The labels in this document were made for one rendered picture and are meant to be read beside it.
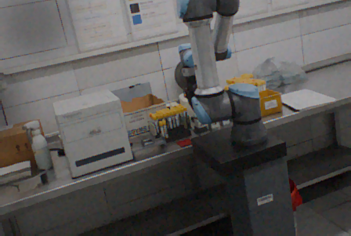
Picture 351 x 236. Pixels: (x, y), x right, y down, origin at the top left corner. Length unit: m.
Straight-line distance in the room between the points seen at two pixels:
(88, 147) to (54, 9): 0.89
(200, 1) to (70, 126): 0.76
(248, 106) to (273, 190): 0.36
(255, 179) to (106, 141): 0.66
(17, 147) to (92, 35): 0.74
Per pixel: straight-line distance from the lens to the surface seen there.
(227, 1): 1.49
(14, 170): 2.03
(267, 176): 1.64
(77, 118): 1.73
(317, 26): 3.01
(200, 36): 1.47
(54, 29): 2.33
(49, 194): 1.78
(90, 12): 2.33
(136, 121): 2.10
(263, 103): 2.08
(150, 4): 2.41
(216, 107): 1.51
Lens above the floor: 1.55
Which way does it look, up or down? 15 degrees down
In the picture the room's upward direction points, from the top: 11 degrees counter-clockwise
